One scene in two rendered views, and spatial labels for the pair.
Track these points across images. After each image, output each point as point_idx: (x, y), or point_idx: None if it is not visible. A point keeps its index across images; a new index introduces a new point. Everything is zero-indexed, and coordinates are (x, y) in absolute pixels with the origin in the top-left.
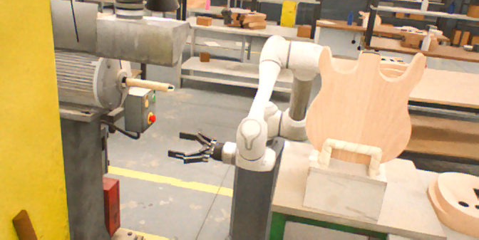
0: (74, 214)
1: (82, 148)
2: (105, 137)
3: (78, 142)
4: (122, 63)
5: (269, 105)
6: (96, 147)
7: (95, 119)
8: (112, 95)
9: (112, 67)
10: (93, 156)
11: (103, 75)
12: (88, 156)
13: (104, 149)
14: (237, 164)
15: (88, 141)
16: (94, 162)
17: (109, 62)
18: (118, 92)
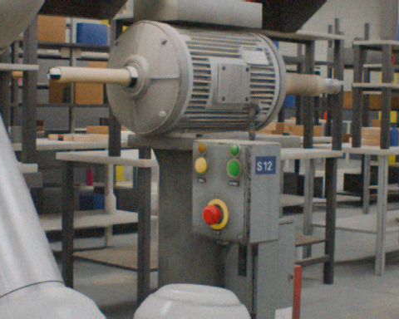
0: None
1: (165, 212)
2: (247, 248)
3: (159, 194)
4: (141, 44)
5: (161, 287)
6: (198, 237)
7: (137, 146)
8: (116, 97)
9: (120, 45)
10: (189, 250)
11: (110, 56)
12: (176, 238)
13: (242, 273)
14: None
15: (179, 209)
16: (190, 264)
17: (121, 36)
18: (127, 97)
